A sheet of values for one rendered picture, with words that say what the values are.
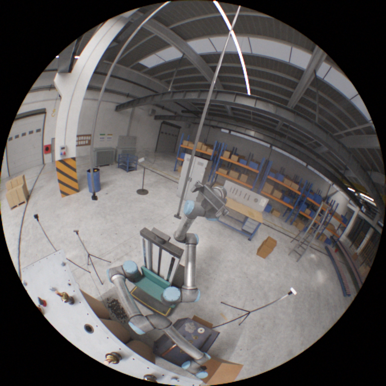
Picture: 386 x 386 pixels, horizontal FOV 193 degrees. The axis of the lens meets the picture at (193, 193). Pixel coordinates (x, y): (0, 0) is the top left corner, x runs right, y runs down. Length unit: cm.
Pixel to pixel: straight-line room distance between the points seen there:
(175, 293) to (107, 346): 79
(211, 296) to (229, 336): 102
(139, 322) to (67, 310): 66
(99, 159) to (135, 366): 871
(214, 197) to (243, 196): 392
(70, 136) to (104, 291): 472
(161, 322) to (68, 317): 80
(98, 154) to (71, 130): 398
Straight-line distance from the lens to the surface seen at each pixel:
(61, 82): 568
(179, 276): 172
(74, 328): 127
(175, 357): 163
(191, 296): 119
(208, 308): 260
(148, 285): 144
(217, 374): 180
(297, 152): 1184
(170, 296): 114
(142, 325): 90
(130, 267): 124
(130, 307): 98
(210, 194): 52
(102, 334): 115
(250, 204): 450
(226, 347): 277
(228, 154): 732
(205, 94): 638
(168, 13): 909
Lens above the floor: 241
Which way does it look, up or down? 24 degrees down
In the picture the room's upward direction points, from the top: 16 degrees clockwise
